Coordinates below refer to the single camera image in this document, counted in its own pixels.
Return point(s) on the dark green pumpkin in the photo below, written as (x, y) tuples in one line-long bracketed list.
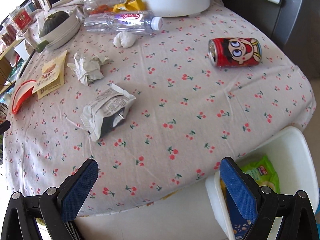
[(54, 20)]

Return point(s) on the white tissue ball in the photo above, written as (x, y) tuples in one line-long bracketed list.
[(124, 39)]

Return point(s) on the grey printed snack bag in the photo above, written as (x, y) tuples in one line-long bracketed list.
[(106, 111)]

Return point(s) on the cream bowl with lid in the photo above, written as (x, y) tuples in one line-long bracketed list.
[(60, 35)]

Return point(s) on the beige bread ball pouch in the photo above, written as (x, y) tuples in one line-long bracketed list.
[(52, 76)]

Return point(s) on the red labelled spice jar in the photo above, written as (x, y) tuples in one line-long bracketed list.
[(21, 19)]

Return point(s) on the dark red spice jar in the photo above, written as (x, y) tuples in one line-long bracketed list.
[(8, 33)]

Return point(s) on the cherry print tablecloth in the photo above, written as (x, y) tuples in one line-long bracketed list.
[(187, 115)]

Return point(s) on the glass jar with tangerines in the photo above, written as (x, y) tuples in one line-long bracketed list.
[(99, 6)]

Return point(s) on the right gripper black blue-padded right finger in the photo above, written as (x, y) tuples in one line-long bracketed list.
[(261, 206)]

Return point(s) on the blue cracker box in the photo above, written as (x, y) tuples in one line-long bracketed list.
[(239, 225)]

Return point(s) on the grey refrigerator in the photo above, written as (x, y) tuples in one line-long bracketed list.
[(293, 25)]

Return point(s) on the green yellow snack bag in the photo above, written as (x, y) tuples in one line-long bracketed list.
[(263, 173)]

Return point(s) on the grey paper wrapper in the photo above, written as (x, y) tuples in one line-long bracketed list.
[(87, 70)]

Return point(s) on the yellow foil snack wrapper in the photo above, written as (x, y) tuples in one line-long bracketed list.
[(130, 5)]

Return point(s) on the white plastic trash bin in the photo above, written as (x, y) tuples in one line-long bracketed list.
[(289, 153)]

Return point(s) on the clear plastic water bottle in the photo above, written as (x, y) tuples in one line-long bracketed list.
[(138, 22)]

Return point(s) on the red cartoon drink can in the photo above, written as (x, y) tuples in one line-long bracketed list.
[(234, 52)]

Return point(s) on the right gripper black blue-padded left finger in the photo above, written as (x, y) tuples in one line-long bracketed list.
[(57, 207)]

